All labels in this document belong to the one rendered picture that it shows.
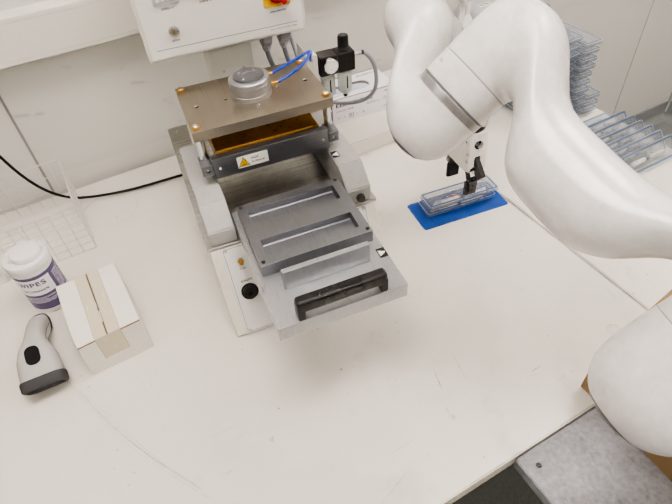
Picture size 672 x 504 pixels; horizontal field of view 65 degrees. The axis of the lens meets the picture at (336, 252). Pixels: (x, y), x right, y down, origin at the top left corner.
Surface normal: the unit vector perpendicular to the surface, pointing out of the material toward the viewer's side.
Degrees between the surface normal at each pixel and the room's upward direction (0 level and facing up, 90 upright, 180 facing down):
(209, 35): 90
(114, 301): 2
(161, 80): 90
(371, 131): 0
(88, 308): 1
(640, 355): 45
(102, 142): 90
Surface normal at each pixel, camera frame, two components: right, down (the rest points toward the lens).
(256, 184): -0.06, -0.69
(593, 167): -0.18, -0.43
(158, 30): 0.37, 0.65
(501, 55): -0.58, 0.22
